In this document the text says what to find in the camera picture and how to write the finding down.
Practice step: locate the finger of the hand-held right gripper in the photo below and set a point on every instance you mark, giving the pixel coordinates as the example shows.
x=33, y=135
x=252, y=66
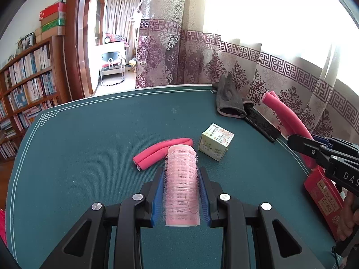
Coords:
x=322, y=140
x=304, y=145

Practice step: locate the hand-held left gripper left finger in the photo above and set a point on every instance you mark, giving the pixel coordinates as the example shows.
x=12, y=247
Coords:
x=157, y=201

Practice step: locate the plain beige curtain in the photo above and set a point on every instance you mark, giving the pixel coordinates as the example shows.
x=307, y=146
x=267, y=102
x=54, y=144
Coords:
x=120, y=16

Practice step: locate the green cardboard box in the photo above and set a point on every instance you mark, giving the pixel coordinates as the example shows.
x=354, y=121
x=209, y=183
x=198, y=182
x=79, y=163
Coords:
x=53, y=25

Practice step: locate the person's right hand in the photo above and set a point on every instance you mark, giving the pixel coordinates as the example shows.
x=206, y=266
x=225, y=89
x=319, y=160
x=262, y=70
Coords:
x=349, y=218

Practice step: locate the brown cardboard box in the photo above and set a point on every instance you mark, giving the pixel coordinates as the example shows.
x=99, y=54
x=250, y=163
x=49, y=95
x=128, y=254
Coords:
x=53, y=16

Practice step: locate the black embossed tray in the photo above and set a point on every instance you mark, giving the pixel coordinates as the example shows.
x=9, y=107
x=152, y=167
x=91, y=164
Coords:
x=263, y=124

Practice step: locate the tan cardboard box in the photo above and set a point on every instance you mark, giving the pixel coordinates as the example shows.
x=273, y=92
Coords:
x=53, y=31

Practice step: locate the wooden bookshelf with books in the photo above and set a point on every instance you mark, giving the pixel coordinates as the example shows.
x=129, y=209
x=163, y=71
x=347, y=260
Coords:
x=28, y=84

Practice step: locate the purple patterned curtain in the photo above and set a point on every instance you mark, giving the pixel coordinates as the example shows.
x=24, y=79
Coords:
x=238, y=61

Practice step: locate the grey knit glove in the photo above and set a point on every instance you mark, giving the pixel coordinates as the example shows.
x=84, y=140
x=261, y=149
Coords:
x=227, y=101
x=248, y=105

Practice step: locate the pink hair roller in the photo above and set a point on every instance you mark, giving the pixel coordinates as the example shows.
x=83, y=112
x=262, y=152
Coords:
x=181, y=185

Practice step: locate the standing picture frame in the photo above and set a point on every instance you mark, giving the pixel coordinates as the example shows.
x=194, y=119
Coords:
x=26, y=42

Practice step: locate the metal frame chair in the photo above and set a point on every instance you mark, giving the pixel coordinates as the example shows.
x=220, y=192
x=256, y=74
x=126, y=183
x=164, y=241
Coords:
x=112, y=57

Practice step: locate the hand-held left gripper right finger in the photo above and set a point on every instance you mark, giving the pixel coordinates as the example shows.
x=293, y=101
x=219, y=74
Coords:
x=205, y=201

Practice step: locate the red rectangular tin box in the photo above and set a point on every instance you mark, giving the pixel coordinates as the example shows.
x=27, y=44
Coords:
x=325, y=201

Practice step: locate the wooden door frame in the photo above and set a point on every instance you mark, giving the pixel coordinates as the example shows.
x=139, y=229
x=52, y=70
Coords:
x=73, y=47

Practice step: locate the red cardboard box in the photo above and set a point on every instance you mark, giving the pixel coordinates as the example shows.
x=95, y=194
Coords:
x=52, y=9

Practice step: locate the pink foam curler rod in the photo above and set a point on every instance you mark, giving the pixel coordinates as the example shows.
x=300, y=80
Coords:
x=283, y=117
x=157, y=151

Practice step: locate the yellow and white carton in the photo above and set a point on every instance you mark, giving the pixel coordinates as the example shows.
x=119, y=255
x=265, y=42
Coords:
x=214, y=143

